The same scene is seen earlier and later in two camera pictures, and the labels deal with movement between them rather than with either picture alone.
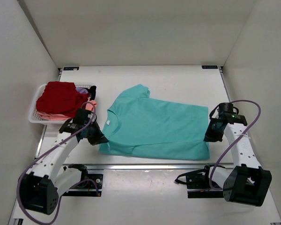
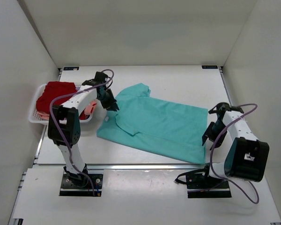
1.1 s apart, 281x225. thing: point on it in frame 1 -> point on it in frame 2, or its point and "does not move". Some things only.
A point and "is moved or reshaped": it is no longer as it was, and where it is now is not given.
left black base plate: x=91 y=186 does not move
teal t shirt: x=138 y=125 is moved or reshaped
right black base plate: x=198 y=185 does not move
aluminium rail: x=149 y=167 does not move
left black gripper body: x=94 y=133 -> x=107 y=99
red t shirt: x=61 y=98 does not move
